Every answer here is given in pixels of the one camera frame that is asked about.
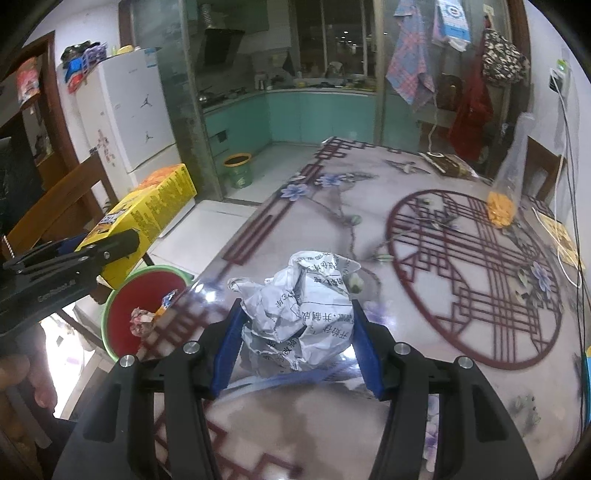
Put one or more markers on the person's left hand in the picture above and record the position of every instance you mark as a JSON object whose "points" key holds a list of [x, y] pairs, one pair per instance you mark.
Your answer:
{"points": [[18, 369]]}

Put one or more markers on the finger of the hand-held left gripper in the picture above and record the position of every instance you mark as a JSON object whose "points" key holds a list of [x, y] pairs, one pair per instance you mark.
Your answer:
{"points": [[111, 247], [69, 244]]}

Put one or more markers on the wall charger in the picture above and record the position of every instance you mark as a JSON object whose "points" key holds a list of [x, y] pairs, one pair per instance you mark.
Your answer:
{"points": [[554, 79]]}

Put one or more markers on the red basin with green rim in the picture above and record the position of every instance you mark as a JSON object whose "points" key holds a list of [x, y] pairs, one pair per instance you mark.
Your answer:
{"points": [[124, 300]]}

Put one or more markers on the patterned cloth bag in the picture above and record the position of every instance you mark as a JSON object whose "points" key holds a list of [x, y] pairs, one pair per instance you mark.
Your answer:
{"points": [[503, 57]]}

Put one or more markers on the teal kitchen cabinets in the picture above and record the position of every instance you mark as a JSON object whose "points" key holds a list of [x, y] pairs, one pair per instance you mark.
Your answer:
{"points": [[300, 115]]}

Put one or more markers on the clear bag of yellow snacks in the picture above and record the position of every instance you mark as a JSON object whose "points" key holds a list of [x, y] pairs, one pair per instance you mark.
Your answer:
{"points": [[502, 210]]}

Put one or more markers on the yellow box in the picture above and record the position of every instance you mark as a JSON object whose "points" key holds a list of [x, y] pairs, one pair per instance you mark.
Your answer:
{"points": [[147, 207]]}

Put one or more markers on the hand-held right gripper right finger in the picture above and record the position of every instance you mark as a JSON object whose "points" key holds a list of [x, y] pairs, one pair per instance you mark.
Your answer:
{"points": [[369, 355]]}

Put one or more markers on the plaid towel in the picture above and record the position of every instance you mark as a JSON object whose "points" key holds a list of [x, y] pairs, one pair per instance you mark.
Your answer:
{"points": [[411, 60]]}

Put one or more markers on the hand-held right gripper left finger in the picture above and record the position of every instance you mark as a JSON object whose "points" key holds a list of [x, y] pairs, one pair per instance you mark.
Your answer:
{"points": [[226, 350]]}

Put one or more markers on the wok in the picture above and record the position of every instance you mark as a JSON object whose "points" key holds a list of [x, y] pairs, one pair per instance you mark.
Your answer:
{"points": [[207, 97]]}

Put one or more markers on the red printed bag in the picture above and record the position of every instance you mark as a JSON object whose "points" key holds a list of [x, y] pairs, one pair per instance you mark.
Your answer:
{"points": [[27, 81]]}

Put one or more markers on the white fridge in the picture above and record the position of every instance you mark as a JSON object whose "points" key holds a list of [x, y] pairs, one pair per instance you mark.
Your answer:
{"points": [[134, 115]]}

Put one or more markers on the blue white hanging bag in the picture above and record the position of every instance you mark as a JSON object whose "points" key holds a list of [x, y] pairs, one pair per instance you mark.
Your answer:
{"points": [[452, 23]]}

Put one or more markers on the pile of colourful plastic items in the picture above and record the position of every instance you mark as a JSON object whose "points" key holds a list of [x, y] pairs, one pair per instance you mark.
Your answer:
{"points": [[83, 64]]}

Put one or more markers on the kettle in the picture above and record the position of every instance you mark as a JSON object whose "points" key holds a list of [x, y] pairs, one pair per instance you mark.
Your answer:
{"points": [[261, 82]]}

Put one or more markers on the white paper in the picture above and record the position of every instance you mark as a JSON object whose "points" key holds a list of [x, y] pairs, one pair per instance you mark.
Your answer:
{"points": [[300, 314]]}

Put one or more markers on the crumpled colourful wrapper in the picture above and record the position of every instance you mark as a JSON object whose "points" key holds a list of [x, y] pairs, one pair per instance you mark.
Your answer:
{"points": [[167, 302]]}

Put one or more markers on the brown bag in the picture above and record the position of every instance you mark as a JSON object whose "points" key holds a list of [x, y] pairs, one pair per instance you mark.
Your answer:
{"points": [[449, 92]]}

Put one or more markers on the black range hood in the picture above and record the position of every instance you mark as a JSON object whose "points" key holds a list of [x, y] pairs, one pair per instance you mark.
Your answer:
{"points": [[221, 46]]}

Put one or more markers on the white wall outlet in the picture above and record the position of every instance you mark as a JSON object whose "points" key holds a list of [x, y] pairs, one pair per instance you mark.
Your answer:
{"points": [[562, 74]]}

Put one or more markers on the yellow book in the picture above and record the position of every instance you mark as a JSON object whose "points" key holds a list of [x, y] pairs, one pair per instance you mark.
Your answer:
{"points": [[561, 240]]}

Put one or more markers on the dark snack packet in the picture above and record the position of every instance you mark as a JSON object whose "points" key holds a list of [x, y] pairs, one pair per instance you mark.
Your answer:
{"points": [[455, 167]]}

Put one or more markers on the red cloth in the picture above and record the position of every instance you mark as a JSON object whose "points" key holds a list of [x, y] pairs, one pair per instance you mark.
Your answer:
{"points": [[471, 124]]}

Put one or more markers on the green bin with yellow rim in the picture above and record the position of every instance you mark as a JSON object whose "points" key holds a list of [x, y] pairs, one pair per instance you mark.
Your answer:
{"points": [[238, 173]]}

